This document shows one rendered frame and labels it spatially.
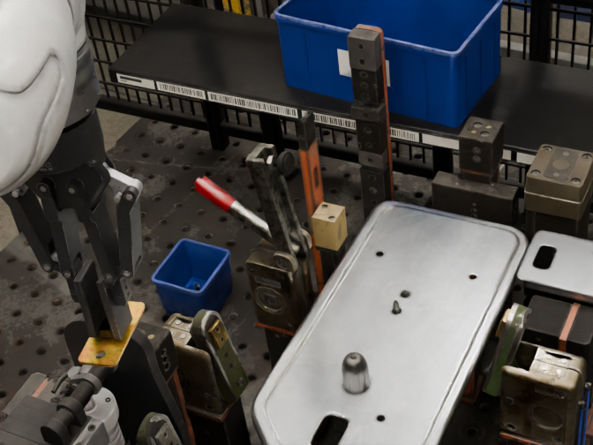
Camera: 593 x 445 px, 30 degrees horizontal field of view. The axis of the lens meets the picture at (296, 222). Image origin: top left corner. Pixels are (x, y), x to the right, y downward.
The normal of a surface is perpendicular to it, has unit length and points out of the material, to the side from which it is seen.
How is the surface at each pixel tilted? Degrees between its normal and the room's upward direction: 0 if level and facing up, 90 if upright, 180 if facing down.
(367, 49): 90
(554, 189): 89
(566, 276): 0
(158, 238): 0
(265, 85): 0
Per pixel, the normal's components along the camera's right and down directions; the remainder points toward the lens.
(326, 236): -0.44, 0.63
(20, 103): 0.81, -0.11
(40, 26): 0.73, -0.55
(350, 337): -0.11, -0.74
